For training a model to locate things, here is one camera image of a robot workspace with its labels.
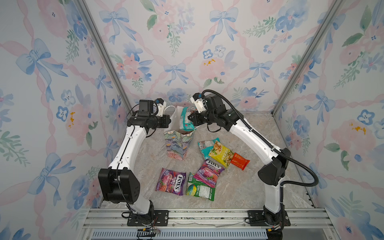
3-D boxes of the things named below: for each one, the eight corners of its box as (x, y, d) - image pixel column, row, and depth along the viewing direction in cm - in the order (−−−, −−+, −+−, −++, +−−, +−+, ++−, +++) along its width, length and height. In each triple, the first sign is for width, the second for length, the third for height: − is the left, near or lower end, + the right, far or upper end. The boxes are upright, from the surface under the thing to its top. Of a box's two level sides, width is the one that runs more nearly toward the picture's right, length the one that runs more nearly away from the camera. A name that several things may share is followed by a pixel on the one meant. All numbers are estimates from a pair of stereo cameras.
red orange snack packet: (229, 162, 96) (230, 160, 94) (234, 154, 99) (235, 152, 98) (244, 171, 92) (245, 169, 90) (249, 162, 96) (250, 160, 94)
